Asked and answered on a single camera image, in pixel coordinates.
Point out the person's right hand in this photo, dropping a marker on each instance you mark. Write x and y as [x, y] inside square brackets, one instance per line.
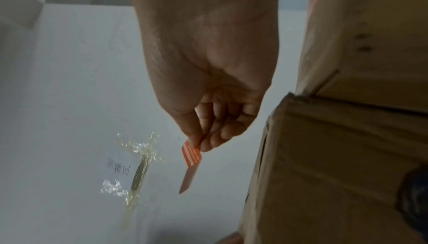
[207, 73]

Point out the crumpled clear tape strip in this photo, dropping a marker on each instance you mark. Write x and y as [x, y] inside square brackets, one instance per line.
[138, 174]

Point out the brown cardboard box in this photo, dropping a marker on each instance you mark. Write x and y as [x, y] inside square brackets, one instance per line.
[344, 132]

